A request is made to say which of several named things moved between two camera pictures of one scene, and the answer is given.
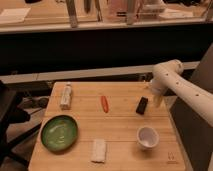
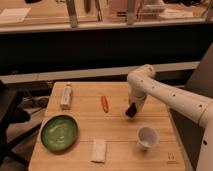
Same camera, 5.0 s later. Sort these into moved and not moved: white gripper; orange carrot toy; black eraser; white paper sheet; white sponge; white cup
Moved: white gripper; black eraser
Not moved: orange carrot toy; white paper sheet; white cup; white sponge
